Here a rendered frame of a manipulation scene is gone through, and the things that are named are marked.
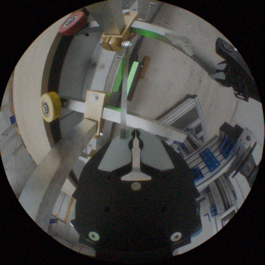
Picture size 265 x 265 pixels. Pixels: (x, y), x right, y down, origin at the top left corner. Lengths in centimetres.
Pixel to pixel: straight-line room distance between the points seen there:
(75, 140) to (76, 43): 37
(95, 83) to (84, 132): 33
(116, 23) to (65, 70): 27
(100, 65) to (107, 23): 32
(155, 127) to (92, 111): 16
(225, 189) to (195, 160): 36
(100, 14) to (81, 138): 22
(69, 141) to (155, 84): 103
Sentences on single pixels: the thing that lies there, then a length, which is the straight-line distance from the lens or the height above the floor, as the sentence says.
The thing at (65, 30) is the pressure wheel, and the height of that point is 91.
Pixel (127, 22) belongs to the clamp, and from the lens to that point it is 24.
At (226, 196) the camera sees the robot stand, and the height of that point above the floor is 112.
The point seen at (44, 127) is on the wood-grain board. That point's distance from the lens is 33.
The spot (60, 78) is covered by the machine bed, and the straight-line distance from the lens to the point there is 37.
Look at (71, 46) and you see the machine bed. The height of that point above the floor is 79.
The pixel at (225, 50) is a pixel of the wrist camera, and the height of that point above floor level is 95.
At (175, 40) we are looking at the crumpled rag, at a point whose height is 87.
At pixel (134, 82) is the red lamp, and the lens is 33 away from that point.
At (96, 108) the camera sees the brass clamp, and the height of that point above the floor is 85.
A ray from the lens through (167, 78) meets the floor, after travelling 113.
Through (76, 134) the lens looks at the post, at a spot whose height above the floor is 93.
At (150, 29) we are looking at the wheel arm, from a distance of 24.
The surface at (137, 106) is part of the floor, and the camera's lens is 105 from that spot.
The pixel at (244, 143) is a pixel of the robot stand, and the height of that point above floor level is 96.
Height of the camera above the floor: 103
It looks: 61 degrees down
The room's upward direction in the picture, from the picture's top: 176 degrees counter-clockwise
